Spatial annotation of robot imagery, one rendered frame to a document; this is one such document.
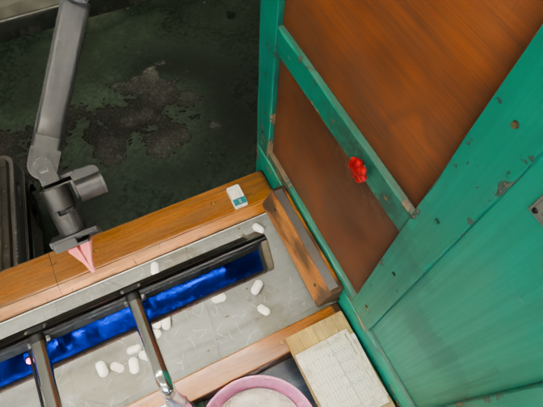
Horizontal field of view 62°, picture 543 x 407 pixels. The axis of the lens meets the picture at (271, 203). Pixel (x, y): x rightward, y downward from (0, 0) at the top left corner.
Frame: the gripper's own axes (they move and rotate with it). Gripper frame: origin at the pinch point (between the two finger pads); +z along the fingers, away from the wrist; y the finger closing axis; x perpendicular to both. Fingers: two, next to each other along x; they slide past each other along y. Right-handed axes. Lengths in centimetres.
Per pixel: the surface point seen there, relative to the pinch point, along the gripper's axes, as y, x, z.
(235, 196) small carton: 37.7, 10.4, -0.1
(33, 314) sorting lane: -17.6, 8.7, 7.0
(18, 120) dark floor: -26, 151, -46
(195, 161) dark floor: 44, 114, 0
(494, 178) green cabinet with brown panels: 50, -68, -9
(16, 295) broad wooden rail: -19.3, 10.2, 1.5
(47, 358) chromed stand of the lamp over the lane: -5.1, -35.6, 1.1
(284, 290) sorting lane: 38.4, -3.7, 23.4
